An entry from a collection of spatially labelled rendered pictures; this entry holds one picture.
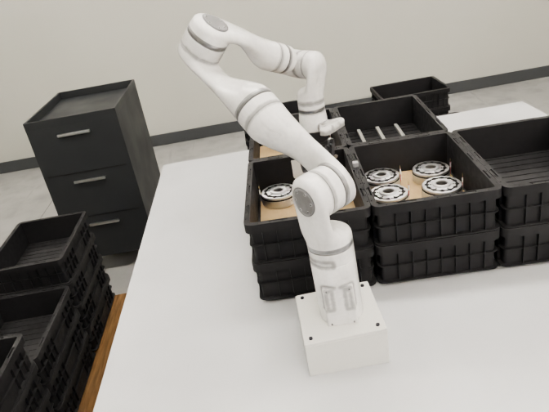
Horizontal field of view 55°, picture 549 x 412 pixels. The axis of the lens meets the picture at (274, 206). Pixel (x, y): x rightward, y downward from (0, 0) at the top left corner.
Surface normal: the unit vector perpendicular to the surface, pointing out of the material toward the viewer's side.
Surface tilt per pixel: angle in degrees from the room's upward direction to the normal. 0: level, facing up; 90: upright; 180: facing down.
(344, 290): 90
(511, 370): 0
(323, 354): 90
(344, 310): 90
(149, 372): 0
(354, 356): 90
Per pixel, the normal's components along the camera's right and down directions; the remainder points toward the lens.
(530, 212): 0.02, 0.45
